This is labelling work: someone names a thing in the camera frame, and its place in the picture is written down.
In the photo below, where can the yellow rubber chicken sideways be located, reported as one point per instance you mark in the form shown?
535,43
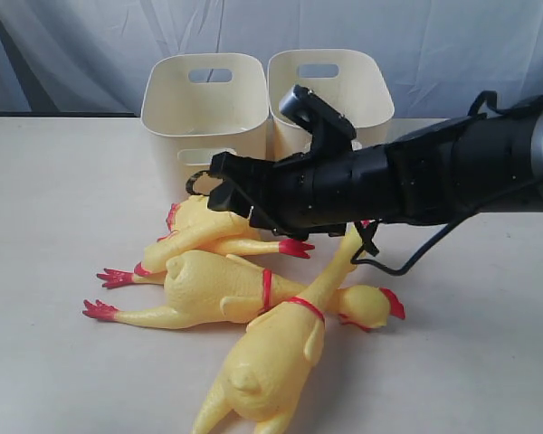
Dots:
202,288

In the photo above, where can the yellow rubber chicken with tube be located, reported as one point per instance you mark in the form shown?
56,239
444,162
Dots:
192,226

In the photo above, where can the cream bin marked X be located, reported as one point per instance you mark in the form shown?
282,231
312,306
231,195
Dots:
349,81

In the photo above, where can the pale blue backdrop curtain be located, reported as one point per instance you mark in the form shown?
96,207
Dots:
95,56

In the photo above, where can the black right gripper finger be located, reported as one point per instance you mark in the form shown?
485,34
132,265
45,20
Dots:
241,174
233,197

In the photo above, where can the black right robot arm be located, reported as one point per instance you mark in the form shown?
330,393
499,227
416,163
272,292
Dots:
429,177

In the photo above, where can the cream bin marked O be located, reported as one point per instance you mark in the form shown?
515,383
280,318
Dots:
198,105

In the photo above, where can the yellow rubber chicken front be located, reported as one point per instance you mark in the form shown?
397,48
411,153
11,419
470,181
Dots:
263,375

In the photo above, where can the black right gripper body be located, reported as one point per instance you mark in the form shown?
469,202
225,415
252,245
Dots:
310,197

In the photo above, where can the black wrist camera on right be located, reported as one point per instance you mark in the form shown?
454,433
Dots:
331,132

